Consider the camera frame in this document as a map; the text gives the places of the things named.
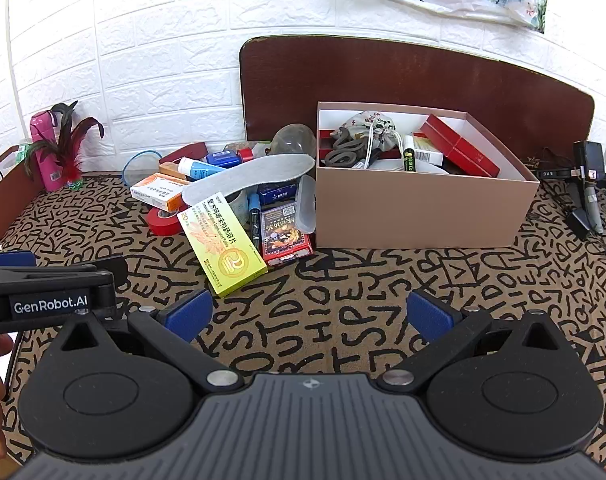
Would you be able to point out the black marker pen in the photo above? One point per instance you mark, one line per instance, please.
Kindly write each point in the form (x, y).
(255, 230)

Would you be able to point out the dark grey rubber piece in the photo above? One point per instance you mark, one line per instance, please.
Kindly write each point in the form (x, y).
(338, 156)

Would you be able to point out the letter printed mat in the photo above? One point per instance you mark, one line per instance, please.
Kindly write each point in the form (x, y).
(333, 280)

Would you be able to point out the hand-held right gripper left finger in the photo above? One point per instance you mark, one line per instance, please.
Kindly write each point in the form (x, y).
(189, 314)

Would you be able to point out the small red tape roll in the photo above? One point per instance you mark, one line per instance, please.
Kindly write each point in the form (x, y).
(244, 154)

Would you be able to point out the white and blue tube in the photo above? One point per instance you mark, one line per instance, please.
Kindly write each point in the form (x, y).
(198, 167)

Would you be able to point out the brown wooden board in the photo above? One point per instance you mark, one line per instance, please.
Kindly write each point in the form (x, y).
(433, 75)

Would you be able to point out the dark red flat box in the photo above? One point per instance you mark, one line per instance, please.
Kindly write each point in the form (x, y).
(190, 151)

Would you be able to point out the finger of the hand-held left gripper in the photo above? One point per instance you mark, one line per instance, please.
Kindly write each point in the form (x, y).
(8, 259)
(110, 266)

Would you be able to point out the grey shoe insole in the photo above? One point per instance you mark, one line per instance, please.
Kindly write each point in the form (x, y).
(263, 172)

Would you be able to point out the golden brown long box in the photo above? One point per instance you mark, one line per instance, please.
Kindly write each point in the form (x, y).
(170, 170)

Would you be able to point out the beige cardboard box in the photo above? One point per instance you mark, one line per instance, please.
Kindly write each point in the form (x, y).
(413, 210)

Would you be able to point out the red feather shuttlecock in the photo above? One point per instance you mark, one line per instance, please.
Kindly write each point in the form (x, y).
(73, 160)

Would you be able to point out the white and green glue stick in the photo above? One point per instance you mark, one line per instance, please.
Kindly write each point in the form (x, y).
(409, 157)

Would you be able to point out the pink bottle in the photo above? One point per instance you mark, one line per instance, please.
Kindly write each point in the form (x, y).
(45, 155)

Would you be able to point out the wide red tape roll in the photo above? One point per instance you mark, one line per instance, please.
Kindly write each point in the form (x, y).
(160, 222)

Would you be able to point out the brown paper bag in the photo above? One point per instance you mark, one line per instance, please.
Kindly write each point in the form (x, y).
(8, 195)

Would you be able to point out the white and yellow small box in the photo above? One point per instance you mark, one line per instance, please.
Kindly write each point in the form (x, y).
(429, 152)

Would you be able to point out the blue plastic gadget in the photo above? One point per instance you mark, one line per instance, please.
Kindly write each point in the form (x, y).
(223, 158)

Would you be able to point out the dark blue small box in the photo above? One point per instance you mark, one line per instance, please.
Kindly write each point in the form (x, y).
(278, 192)

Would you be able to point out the clear plastic case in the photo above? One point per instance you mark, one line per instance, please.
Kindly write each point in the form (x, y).
(306, 205)

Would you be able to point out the bright red gift box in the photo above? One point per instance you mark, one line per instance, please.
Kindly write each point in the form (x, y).
(458, 147)

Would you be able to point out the orange and white medicine box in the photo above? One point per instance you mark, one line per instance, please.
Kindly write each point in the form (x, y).
(155, 190)

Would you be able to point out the small blue hand net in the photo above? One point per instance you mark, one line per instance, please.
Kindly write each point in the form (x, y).
(127, 167)

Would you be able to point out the clear plastic funnel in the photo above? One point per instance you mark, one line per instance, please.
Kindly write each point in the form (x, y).
(293, 140)

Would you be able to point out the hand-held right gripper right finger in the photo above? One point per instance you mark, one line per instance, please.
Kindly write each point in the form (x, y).
(429, 314)

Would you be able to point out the red playing card box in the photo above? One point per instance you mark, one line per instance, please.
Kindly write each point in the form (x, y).
(283, 235)

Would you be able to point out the yellow green medicine box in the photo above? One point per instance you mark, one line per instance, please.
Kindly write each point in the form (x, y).
(223, 245)

